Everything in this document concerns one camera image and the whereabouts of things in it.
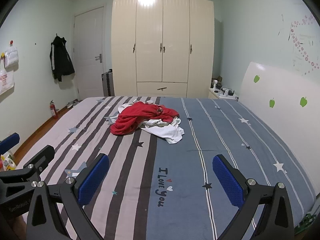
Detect red polo shirt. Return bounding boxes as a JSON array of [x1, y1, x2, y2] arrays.
[[110, 102, 179, 136]]

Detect plain white shirt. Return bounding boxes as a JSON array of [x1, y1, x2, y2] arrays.
[[140, 116, 185, 145]]

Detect white plastic bag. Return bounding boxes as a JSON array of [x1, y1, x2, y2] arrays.
[[4, 45, 19, 69]]

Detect white door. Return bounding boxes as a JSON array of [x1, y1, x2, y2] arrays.
[[74, 6, 105, 100]]

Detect small dark gadget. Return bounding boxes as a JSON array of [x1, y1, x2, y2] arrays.
[[220, 87, 236, 97]]

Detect cream wardrobe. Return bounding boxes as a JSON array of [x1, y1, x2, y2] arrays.
[[111, 0, 215, 98]]

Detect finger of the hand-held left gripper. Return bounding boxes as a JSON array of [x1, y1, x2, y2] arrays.
[[0, 145, 55, 188], [0, 133, 20, 152]]

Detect yellow printed package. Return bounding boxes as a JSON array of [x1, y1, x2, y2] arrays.
[[0, 151, 17, 172]]

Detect black striped jacket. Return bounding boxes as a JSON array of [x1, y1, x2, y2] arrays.
[[49, 35, 75, 82]]

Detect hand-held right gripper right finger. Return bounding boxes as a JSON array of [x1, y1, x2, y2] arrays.
[[212, 154, 295, 240]]

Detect cream nightstand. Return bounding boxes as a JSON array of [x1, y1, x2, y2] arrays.
[[208, 87, 239, 100]]

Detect red fire extinguisher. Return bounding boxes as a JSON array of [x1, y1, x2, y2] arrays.
[[49, 100, 58, 120]]

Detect white headboard green apple stickers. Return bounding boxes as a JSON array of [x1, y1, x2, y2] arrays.
[[237, 61, 320, 195]]

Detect red printed white bag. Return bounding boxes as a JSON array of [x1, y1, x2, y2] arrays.
[[0, 69, 15, 95]]

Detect dark grey ribbed suitcase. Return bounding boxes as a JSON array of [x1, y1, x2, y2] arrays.
[[101, 70, 115, 97]]

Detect striped star bed sheet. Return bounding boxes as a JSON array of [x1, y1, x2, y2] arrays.
[[0, 96, 317, 240]]

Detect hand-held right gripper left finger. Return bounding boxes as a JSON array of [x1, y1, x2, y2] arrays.
[[26, 153, 110, 240]]

